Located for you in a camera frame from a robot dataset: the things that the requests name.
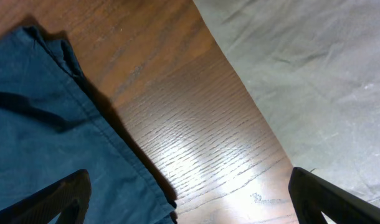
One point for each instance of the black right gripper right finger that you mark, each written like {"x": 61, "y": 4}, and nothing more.
{"x": 314, "y": 198}

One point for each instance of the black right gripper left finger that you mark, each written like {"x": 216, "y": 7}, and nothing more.
{"x": 67, "y": 200}

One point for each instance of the navy blue shorts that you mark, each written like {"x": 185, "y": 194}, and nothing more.
{"x": 50, "y": 127}

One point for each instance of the khaki beige shorts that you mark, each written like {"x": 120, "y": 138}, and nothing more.
{"x": 313, "y": 69}

